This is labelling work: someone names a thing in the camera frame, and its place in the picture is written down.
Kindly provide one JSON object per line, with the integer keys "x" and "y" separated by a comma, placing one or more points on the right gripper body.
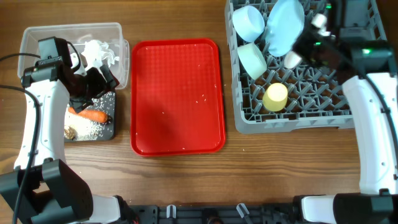
{"x": 306, "y": 43}

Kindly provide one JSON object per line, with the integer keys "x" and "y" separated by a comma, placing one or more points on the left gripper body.
{"x": 90, "y": 85}

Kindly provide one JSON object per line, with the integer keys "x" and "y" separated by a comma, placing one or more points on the white plastic spoon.
{"x": 292, "y": 60}

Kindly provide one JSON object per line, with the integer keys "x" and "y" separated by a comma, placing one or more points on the orange carrot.
{"x": 92, "y": 115}

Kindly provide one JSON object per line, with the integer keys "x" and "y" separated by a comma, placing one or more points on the large light blue plate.
{"x": 285, "y": 23}

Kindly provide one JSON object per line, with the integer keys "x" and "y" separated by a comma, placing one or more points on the white tissue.
{"x": 98, "y": 53}

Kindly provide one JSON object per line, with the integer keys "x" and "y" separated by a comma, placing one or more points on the white rice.
{"x": 90, "y": 127}

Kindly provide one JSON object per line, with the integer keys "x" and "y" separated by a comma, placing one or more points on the brown food scrap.
{"x": 69, "y": 133}

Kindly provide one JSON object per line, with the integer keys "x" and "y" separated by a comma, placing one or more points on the mint green bowl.
{"x": 252, "y": 60}

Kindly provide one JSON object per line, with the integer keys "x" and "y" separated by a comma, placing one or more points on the yellow plastic cup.
{"x": 275, "y": 97}

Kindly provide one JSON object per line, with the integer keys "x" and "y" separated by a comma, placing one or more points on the light blue bowl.
{"x": 248, "y": 23}

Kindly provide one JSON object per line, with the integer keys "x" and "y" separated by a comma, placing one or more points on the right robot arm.
{"x": 367, "y": 72}

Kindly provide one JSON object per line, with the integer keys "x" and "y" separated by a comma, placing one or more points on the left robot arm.
{"x": 42, "y": 188}

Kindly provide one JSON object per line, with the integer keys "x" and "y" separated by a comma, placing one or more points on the grey dishwasher rack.
{"x": 315, "y": 98}

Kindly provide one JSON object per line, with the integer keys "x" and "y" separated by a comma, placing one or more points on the black plastic tray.
{"x": 109, "y": 130}

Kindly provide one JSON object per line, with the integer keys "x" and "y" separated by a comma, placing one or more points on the clear plastic bin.
{"x": 78, "y": 34}

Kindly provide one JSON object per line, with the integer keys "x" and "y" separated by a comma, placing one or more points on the red serving tray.
{"x": 176, "y": 98}

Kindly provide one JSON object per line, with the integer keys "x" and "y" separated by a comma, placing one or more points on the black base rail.
{"x": 261, "y": 214}

